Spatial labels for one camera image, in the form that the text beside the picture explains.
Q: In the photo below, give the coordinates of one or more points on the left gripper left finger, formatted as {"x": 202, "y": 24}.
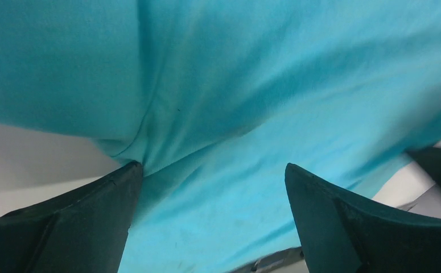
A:
{"x": 83, "y": 230}

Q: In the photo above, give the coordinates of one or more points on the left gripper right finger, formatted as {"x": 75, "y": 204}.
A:
{"x": 341, "y": 231}

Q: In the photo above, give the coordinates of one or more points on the turquoise t shirt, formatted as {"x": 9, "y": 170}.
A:
{"x": 215, "y": 98}

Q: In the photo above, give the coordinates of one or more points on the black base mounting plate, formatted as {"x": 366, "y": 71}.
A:
{"x": 273, "y": 261}

